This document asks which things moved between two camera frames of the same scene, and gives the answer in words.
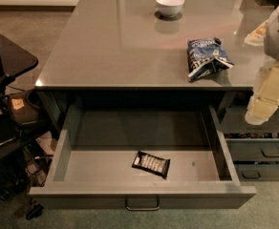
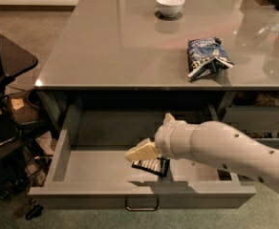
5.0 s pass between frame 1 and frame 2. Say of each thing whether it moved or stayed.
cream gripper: moved
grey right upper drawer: stayed
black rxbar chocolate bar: stayed
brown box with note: stayed
